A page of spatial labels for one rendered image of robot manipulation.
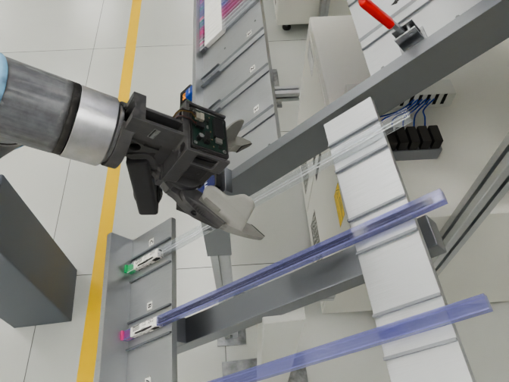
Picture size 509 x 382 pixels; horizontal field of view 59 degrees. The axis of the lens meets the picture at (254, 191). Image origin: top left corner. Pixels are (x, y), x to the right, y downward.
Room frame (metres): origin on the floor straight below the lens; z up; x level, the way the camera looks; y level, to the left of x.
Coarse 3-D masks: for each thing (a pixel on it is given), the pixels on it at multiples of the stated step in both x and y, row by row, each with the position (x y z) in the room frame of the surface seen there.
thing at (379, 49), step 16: (352, 0) 0.68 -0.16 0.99; (384, 0) 0.62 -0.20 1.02; (400, 0) 0.60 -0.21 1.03; (416, 0) 0.58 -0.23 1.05; (432, 0) 0.56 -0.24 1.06; (448, 0) 0.54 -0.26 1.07; (464, 0) 0.52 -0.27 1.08; (480, 0) 0.51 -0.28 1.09; (352, 16) 0.64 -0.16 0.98; (368, 16) 0.62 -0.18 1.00; (400, 16) 0.57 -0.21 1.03; (416, 16) 0.55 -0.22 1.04; (432, 16) 0.53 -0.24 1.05; (448, 16) 0.52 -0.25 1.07; (368, 32) 0.58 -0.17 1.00; (384, 32) 0.56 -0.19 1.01; (432, 32) 0.51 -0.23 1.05; (368, 48) 0.55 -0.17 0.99; (384, 48) 0.53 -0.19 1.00; (368, 64) 0.52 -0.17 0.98; (384, 64) 0.50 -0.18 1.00
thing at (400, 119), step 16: (400, 112) 0.36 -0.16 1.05; (384, 128) 0.35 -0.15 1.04; (352, 144) 0.35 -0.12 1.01; (368, 144) 0.34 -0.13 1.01; (320, 160) 0.35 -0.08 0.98; (336, 160) 0.34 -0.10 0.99; (288, 176) 0.35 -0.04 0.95; (304, 176) 0.34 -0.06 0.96; (272, 192) 0.33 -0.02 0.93; (176, 240) 0.33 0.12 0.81; (192, 240) 0.32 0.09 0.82; (160, 256) 0.31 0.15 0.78; (128, 272) 0.31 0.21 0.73
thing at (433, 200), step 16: (432, 192) 0.25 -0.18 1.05; (400, 208) 0.25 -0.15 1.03; (416, 208) 0.24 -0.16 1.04; (432, 208) 0.24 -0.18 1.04; (368, 224) 0.24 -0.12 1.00; (384, 224) 0.23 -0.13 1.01; (336, 240) 0.24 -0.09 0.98; (352, 240) 0.23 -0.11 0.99; (304, 256) 0.23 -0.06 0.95; (320, 256) 0.23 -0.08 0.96; (256, 272) 0.23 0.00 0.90; (272, 272) 0.22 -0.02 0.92; (224, 288) 0.22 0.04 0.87; (240, 288) 0.22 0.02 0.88; (192, 304) 0.22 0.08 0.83; (208, 304) 0.21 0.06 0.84; (160, 320) 0.21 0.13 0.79; (176, 320) 0.21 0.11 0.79; (128, 336) 0.20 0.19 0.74
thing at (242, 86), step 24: (240, 24) 0.86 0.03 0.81; (264, 24) 0.80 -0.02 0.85; (216, 48) 0.85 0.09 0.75; (240, 48) 0.78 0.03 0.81; (264, 48) 0.73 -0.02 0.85; (216, 72) 0.76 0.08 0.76; (240, 72) 0.71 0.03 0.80; (264, 72) 0.66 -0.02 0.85; (216, 96) 0.70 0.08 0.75; (240, 96) 0.65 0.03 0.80; (264, 96) 0.60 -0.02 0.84; (264, 120) 0.55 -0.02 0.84; (264, 144) 0.50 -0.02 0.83
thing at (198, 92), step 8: (200, 56) 0.86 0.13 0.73; (192, 64) 0.83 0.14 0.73; (200, 64) 0.83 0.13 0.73; (192, 72) 0.80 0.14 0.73; (200, 72) 0.80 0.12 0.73; (192, 80) 0.77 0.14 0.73; (200, 80) 0.78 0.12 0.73; (192, 88) 0.75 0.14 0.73; (200, 88) 0.75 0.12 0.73; (192, 96) 0.72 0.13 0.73; (200, 96) 0.72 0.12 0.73; (200, 104) 0.70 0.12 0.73
